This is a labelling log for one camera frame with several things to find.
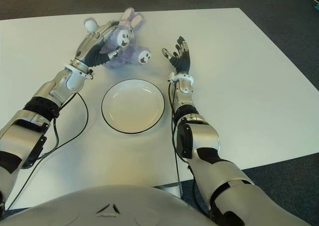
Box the purple plush bunny doll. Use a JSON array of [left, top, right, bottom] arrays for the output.
[[83, 7, 153, 71]]

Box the silver robot torso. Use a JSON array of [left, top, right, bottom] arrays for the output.
[[0, 185, 218, 226]]

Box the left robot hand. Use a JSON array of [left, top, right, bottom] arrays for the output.
[[73, 20, 121, 68]]

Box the short black left arm cable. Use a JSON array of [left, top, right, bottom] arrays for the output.
[[24, 117, 60, 169]]

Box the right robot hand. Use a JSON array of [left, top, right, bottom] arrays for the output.
[[161, 35, 191, 75]]

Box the long black left arm cable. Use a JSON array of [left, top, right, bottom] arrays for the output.
[[6, 91, 89, 211]]

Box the long black right arm cable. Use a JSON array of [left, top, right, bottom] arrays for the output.
[[168, 82, 184, 199]]

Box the white plate black rim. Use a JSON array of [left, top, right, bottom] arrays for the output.
[[101, 78, 165, 134]]

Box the grey metal table leg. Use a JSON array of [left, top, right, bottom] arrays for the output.
[[152, 182, 182, 199]]

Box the long black arm cable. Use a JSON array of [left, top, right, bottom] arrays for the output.
[[168, 82, 184, 199], [6, 91, 89, 211]]

